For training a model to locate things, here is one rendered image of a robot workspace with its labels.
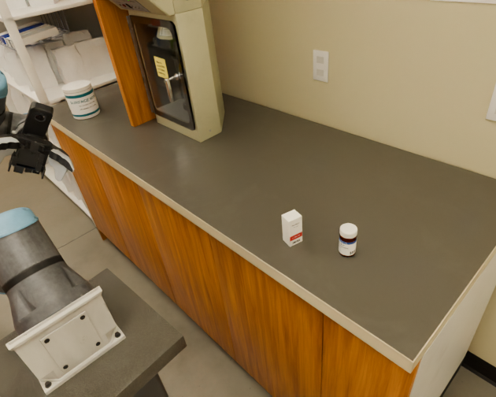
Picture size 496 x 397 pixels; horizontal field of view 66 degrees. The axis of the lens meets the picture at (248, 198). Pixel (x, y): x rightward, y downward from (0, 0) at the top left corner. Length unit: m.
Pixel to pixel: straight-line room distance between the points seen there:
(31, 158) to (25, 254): 0.25
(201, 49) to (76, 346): 1.04
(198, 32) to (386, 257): 0.96
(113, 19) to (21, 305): 1.18
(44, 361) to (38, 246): 0.22
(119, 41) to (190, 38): 0.38
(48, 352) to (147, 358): 0.19
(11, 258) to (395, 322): 0.76
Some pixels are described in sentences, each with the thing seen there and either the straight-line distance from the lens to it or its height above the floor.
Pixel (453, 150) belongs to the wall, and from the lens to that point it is 1.40.
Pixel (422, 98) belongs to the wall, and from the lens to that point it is 1.38.
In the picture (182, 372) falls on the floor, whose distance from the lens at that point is 1.94.
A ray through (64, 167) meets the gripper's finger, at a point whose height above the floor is 1.24.
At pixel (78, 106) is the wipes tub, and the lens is 2.00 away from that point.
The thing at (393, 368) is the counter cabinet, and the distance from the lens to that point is 0.95.
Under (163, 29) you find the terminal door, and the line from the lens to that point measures 1.46.
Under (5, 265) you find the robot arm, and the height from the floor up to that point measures 1.17.
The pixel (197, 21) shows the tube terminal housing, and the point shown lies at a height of 1.37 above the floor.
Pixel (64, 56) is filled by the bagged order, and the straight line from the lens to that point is 2.62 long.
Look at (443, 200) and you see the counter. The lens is 1.22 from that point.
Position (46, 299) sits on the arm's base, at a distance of 0.80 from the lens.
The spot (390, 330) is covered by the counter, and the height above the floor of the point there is 0.94.
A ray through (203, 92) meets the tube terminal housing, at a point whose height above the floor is 1.13.
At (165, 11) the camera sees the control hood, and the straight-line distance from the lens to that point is 1.37.
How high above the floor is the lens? 1.64
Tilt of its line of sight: 36 degrees down
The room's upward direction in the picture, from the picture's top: 7 degrees counter-clockwise
